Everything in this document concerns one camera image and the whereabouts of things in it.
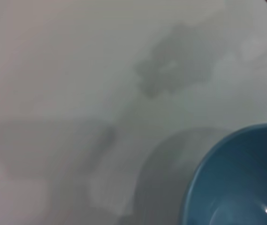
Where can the blue bowl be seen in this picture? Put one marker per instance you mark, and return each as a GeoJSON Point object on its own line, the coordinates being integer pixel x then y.
{"type": "Point", "coordinates": [236, 178]}

